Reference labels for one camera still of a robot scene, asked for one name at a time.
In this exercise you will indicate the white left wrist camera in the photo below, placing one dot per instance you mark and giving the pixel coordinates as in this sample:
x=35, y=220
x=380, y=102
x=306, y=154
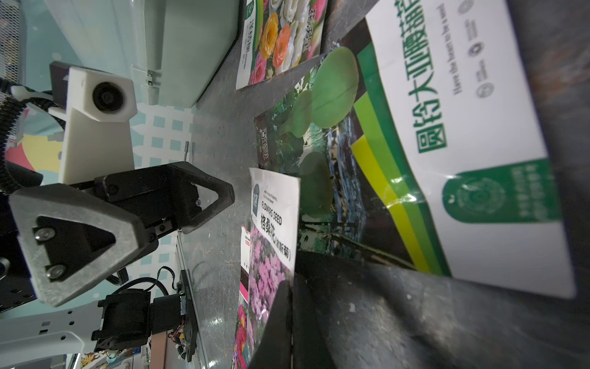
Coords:
x=96, y=107

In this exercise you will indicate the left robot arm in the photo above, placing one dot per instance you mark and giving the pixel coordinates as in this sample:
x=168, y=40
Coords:
x=112, y=316

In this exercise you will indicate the multicolour ranunculus seed packet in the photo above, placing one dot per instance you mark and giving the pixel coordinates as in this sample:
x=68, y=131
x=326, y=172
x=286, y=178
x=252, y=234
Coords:
x=279, y=35

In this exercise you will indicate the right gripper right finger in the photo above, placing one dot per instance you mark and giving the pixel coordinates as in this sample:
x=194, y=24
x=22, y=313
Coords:
x=376, y=316

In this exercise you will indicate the purple flower seed packet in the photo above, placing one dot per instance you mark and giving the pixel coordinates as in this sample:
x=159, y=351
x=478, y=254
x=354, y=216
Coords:
x=274, y=213

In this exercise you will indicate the green gourd seed packet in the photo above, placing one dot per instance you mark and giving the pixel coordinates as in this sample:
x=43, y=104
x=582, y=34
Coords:
x=417, y=144

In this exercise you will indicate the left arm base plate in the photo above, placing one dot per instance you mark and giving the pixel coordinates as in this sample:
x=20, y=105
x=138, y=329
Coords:
x=190, y=329

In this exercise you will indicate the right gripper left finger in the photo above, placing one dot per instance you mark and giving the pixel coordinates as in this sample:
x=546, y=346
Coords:
x=292, y=337

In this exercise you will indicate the translucent green storage box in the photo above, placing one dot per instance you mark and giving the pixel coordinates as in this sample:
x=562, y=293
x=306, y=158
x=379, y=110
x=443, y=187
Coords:
x=169, y=49

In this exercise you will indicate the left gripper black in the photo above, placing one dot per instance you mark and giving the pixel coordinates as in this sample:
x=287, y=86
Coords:
x=60, y=241

